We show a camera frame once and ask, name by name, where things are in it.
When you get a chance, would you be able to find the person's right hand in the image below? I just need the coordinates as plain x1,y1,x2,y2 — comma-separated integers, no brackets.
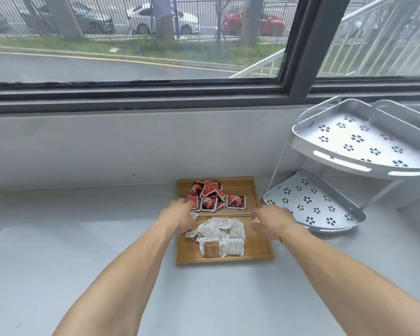
250,205,299,244

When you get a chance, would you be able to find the person's left hand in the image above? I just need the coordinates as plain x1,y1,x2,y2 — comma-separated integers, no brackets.
157,199,198,238

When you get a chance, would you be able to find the person's left forearm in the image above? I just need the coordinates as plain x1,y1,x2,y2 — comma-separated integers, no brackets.
52,217,178,336

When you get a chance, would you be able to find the person's right forearm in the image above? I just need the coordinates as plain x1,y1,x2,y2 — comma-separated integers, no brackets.
279,223,420,336

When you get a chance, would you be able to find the wooden tray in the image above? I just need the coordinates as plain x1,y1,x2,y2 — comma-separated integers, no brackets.
175,176,276,266

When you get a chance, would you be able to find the pile of red packets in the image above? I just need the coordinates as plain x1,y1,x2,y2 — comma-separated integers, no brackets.
185,179,247,212

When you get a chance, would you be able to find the pile of white packets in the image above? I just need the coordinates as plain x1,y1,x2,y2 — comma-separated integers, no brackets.
185,213,246,259

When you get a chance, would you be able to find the white metal corner shelf rack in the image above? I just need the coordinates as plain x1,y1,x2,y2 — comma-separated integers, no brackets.
263,96,420,235

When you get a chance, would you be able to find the red car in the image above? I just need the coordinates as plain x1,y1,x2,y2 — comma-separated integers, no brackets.
221,7,286,37

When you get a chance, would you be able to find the thick grey tree trunk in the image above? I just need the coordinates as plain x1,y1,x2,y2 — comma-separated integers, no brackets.
240,0,264,46
42,0,86,42
150,0,176,43

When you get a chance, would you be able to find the white car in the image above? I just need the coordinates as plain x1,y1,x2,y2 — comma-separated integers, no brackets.
126,3,200,36

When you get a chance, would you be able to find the black metal fence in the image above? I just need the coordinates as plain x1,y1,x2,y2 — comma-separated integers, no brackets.
0,0,300,42

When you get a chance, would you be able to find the white stair railing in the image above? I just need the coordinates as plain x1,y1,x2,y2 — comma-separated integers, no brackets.
229,0,420,79

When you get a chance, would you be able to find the grey car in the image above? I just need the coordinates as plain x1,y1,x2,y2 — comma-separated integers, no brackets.
69,0,116,35

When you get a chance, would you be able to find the dark window frame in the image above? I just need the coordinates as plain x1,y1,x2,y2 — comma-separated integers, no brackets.
0,0,420,115

